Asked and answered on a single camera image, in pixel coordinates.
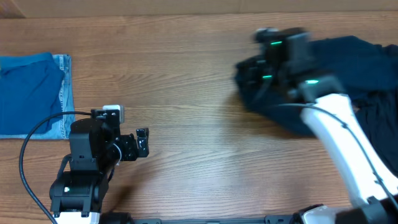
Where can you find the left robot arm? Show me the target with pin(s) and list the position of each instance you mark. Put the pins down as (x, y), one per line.
(96, 148)

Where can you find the dark navy t-shirt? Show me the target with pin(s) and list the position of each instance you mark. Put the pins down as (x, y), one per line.
(255, 82)

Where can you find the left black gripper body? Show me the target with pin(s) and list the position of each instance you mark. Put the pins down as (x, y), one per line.
(137, 145)

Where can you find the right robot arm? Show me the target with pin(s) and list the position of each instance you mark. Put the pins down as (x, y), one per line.
(327, 110)

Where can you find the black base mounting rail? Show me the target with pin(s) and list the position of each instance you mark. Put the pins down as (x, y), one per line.
(211, 221)

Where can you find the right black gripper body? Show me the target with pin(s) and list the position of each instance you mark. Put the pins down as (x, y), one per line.
(249, 73)

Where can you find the dark navy garment pile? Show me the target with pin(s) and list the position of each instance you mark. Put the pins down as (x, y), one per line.
(368, 72)

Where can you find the folded blue t-shirt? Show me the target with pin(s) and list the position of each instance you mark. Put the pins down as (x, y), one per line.
(28, 96)

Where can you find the folded light blue jeans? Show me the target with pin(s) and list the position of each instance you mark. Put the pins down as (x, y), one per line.
(66, 102)

